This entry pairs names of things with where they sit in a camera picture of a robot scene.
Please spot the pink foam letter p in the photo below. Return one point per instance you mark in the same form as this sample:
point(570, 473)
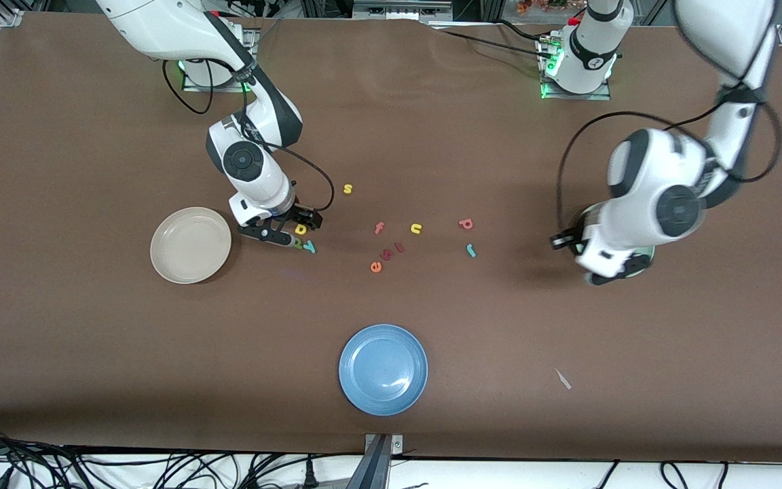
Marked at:
point(466, 223)

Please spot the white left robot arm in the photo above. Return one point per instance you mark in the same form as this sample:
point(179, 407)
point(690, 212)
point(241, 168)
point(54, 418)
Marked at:
point(656, 190)

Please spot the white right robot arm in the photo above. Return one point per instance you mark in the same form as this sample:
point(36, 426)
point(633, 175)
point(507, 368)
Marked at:
point(160, 27)

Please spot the pink foam letter f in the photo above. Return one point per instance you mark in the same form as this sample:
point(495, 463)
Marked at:
point(379, 228)

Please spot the green round plate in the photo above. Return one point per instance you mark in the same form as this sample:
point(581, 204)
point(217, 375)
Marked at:
point(647, 255)

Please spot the beige round plate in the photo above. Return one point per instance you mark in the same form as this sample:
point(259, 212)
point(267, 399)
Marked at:
point(191, 245)

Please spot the small white paper scrap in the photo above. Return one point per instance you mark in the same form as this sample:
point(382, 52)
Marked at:
point(563, 379)

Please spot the blue round plate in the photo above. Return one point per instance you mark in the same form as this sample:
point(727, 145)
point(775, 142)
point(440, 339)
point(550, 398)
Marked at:
point(383, 369)

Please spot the grey metal box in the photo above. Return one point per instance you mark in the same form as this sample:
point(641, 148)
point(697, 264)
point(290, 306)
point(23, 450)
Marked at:
point(401, 8)

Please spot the brown paper table cover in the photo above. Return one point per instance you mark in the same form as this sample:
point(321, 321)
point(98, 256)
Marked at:
point(92, 339)

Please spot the orange decorative item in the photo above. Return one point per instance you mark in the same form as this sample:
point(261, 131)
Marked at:
point(540, 5)

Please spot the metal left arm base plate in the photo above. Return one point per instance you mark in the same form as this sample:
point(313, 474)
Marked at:
point(581, 97)

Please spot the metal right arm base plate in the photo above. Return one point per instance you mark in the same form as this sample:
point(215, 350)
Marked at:
point(252, 41)

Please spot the grey metal camera post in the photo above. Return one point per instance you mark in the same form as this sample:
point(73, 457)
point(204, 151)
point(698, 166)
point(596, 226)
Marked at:
point(379, 468)

